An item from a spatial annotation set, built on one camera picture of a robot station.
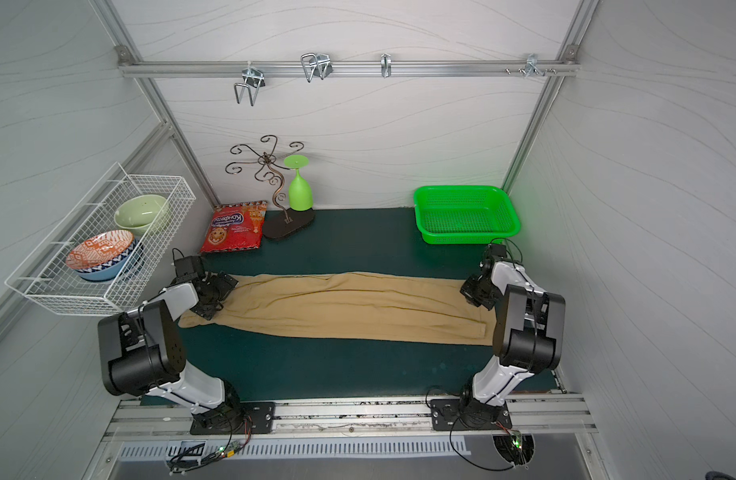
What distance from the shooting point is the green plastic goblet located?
36.2 inches

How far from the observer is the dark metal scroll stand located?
2.96 ft

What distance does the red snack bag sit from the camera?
1.09 meters
